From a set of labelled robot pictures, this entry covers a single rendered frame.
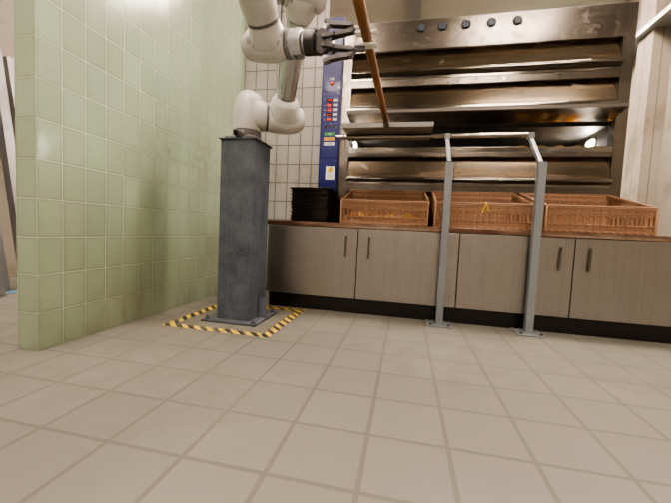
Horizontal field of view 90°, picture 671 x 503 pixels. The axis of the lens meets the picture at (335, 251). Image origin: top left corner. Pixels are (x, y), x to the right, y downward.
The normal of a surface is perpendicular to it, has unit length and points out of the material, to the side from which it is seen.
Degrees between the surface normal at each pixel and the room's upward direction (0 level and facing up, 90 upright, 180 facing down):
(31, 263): 90
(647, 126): 90
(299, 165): 90
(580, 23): 90
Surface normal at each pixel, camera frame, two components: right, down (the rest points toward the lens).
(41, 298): 0.98, 0.06
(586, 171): -0.18, -0.29
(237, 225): -0.21, 0.05
